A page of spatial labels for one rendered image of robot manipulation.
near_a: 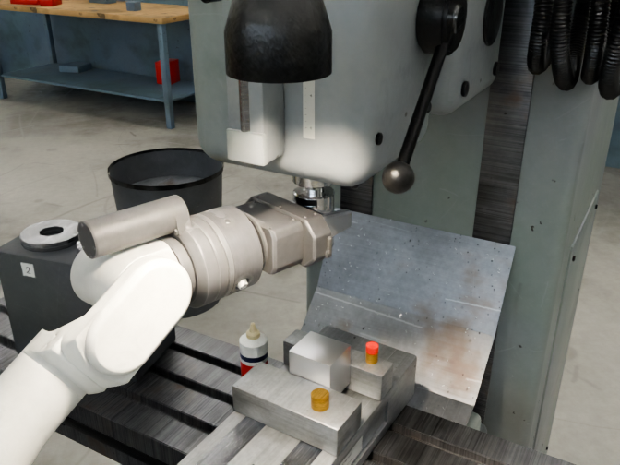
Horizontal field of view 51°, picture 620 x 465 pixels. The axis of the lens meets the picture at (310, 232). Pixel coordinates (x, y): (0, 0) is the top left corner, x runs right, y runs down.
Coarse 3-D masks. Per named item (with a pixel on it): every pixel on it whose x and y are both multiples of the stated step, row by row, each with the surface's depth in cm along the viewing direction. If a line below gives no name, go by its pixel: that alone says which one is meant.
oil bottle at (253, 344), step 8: (248, 336) 92; (256, 336) 93; (264, 336) 94; (240, 344) 93; (248, 344) 92; (256, 344) 92; (264, 344) 93; (240, 352) 94; (248, 352) 92; (256, 352) 92; (264, 352) 93; (240, 360) 95; (248, 360) 93; (256, 360) 93; (264, 360) 94; (248, 368) 94
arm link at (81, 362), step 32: (160, 256) 57; (128, 288) 54; (160, 288) 56; (96, 320) 53; (128, 320) 54; (160, 320) 56; (32, 352) 54; (64, 352) 53; (96, 352) 53; (128, 352) 55; (96, 384) 55
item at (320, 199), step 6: (300, 186) 74; (294, 192) 73; (300, 192) 73; (324, 192) 73; (330, 192) 73; (294, 198) 73; (300, 198) 72; (306, 198) 71; (312, 198) 71; (318, 198) 71; (324, 198) 71; (330, 198) 72; (300, 204) 72; (306, 204) 72; (312, 204) 71; (318, 204) 71; (324, 204) 72
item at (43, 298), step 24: (24, 240) 96; (48, 240) 96; (72, 240) 97; (0, 264) 97; (24, 264) 95; (48, 264) 93; (72, 264) 92; (24, 288) 97; (48, 288) 95; (72, 288) 94; (24, 312) 99; (48, 312) 98; (72, 312) 96; (24, 336) 102; (168, 336) 105
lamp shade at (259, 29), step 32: (256, 0) 40; (288, 0) 40; (320, 0) 42; (224, 32) 43; (256, 32) 40; (288, 32) 40; (320, 32) 41; (256, 64) 41; (288, 64) 41; (320, 64) 42
